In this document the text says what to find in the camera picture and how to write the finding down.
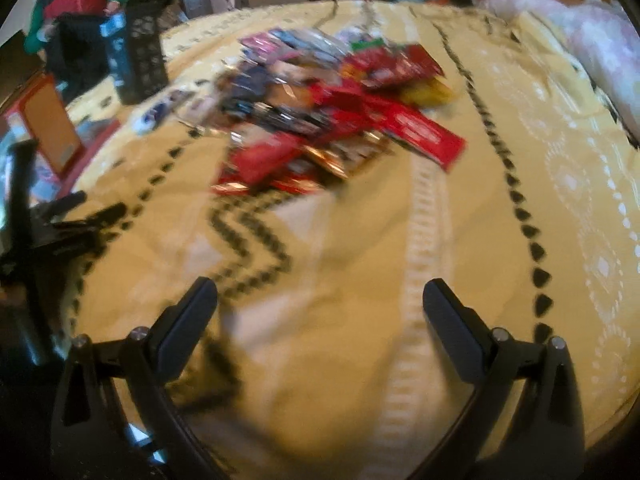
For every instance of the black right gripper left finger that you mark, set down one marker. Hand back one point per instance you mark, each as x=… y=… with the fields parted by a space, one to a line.
x=113 y=418

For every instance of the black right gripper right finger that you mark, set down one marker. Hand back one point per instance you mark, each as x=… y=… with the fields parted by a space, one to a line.
x=523 y=419

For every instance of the long red snack packet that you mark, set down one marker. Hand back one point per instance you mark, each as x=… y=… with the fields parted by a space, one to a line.
x=420 y=133

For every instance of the red upright carton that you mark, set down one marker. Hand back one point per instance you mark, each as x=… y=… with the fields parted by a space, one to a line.
x=36 y=111

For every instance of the black shaver box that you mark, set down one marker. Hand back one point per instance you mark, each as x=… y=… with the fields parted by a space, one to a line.
x=134 y=53

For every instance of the yellow patterned bed cover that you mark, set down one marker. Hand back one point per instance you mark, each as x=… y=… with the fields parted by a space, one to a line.
x=319 y=363

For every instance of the yellow snack packet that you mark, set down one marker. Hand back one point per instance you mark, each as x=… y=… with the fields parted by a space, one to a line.
x=426 y=93

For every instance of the pink floral quilt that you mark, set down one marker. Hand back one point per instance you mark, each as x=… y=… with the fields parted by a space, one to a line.
x=602 y=39

